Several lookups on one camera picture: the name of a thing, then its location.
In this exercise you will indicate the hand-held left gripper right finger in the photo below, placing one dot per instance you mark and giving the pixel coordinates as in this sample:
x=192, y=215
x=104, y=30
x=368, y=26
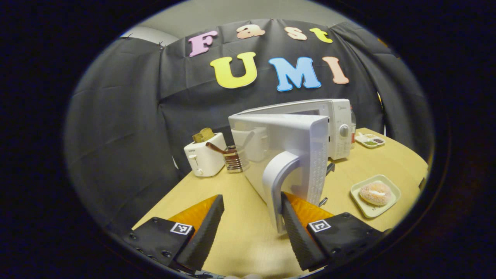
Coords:
x=300, y=240

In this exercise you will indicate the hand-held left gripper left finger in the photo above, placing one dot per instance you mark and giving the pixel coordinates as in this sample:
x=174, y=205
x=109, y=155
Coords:
x=201, y=236

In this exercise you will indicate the pink sugared donut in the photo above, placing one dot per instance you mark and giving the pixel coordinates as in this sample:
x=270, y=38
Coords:
x=375, y=193

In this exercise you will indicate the white microwave oven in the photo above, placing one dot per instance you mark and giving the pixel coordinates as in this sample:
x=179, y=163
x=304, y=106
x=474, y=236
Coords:
x=294, y=135

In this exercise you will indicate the white toaster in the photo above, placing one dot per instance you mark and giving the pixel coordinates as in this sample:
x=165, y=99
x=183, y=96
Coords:
x=205, y=159

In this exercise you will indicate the clear glass cup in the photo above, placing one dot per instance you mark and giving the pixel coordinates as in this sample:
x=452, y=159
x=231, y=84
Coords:
x=237, y=161

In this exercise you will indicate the brown spoon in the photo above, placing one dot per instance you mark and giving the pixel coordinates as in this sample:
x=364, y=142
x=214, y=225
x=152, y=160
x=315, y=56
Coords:
x=215, y=147

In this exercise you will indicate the brown bread slice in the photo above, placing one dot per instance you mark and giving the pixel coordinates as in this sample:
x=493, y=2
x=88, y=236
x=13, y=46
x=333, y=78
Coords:
x=203, y=135

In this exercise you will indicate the pale square plate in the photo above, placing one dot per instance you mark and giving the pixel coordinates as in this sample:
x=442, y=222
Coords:
x=393, y=190

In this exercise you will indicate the white divided bean dish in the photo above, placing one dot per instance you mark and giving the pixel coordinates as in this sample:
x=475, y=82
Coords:
x=370, y=140

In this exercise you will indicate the clear plastic bottle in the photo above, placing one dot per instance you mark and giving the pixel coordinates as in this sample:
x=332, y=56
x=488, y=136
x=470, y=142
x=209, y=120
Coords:
x=353, y=128

